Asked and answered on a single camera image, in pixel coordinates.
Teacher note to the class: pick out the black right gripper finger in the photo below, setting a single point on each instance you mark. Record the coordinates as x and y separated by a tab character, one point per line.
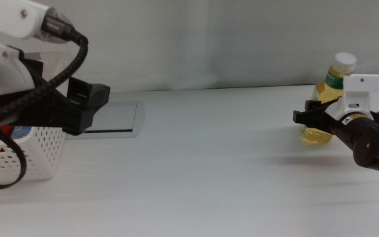
378	118
308	116

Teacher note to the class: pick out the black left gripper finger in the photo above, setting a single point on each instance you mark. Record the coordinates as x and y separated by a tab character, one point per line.
87	105

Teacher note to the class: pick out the yellow tea bottle white cap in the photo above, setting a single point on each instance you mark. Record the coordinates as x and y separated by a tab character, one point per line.
324	92

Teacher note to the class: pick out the clear water bottle blue cap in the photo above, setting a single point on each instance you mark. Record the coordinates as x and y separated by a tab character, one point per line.
21	131

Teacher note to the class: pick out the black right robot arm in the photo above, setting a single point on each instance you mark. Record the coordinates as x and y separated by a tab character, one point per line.
370	145

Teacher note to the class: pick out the white backdrop curtain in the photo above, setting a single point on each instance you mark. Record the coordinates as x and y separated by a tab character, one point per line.
209	39

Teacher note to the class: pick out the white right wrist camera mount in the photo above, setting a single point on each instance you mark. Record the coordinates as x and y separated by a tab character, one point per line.
357	89

